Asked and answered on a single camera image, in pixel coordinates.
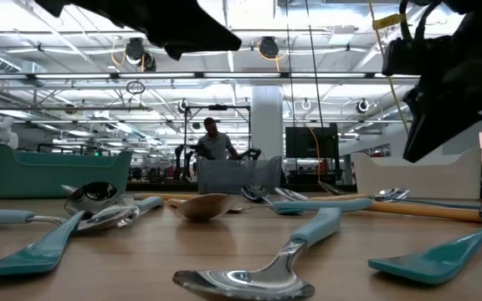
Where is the white robot figure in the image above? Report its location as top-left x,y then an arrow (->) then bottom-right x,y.
0,115 -> 19,166

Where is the grey translucent plastic bin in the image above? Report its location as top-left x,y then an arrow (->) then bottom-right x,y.
195,156 -> 284,196

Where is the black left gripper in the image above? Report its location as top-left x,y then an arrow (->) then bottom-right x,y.
35,0 -> 243,61

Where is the yellow tape tag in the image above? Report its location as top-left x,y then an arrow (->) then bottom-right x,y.
372,13 -> 408,30

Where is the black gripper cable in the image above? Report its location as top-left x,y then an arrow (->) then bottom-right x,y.
398,0 -> 438,43

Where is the ceiling light strip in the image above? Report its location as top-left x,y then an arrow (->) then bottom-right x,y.
0,71 -> 420,80

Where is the black monitor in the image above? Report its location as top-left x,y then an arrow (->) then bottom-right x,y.
285,123 -> 341,160

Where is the black camera rig frame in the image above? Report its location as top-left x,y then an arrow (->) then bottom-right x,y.
183,103 -> 253,162

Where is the yellow hanging cord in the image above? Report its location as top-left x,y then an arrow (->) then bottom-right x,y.
367,0 -> 410,135

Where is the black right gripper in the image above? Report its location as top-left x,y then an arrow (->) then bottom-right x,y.
382,35 -> 482,164

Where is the black hanging cable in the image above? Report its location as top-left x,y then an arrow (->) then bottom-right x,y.
305,0 -> 325,126

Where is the teal plastic bin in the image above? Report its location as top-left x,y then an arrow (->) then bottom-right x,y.
0,144 -> 134,199

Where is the white building column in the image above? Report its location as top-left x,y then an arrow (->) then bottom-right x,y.
251,85 -> 285,162

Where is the white plastic bin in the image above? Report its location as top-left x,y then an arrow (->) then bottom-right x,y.
352,146 -> 482,201

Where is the person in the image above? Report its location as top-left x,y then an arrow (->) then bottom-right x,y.
192,116 -> 242,162

